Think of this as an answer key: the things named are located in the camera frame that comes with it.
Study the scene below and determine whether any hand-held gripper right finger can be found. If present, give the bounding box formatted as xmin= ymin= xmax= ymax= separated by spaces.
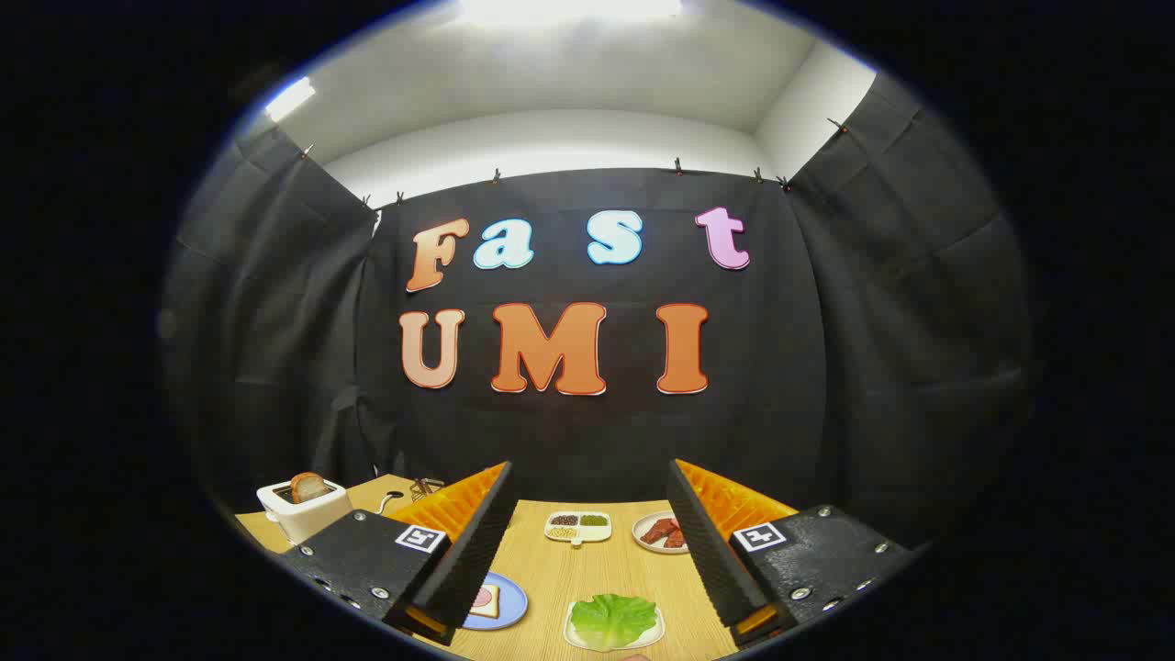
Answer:
xmin=667 ymin=458 xmax=919 ymax=649

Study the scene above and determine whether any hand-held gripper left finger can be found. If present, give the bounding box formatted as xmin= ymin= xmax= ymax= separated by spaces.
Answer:
xmin=275 ymin=461 xmax=515 ymax=646

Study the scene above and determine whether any green lettuce leaf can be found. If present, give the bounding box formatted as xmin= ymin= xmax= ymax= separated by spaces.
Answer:
xmin=570 ymin=594 xmax=658 ymax=651

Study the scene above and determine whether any white oval plate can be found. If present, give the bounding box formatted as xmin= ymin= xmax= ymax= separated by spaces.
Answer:
xmin=632 ymin=510 xmax=689 ymax=555

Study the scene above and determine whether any blue plate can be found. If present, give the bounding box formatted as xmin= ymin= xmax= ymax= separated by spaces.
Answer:
xmin=462 ymin=572 xmax=529 ymax=631

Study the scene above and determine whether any white divided dish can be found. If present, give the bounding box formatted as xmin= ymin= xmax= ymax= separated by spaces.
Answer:
xmin=544 ymin=511 xmax=613 ymax=548

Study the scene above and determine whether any white curved plate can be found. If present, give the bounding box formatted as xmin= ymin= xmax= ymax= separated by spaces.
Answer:
xmin=564 ymin=599 xmax=666 ymax=653

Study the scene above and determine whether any black backdrop cloth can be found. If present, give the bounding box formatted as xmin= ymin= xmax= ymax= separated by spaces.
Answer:
xmin=161 ymin=73 xmax=1038 ymax=552

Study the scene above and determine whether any white toaster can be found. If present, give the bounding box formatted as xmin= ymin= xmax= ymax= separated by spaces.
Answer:
xmin=256 ymin=479 xmax=353 ymax=546

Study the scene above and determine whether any ceiling light panel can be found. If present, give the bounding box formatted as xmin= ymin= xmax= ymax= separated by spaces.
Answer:
xmin=264 ymin=76 xmax=316 ymax=123
xmin=459 ymin=0 xmax=685 ymax=27

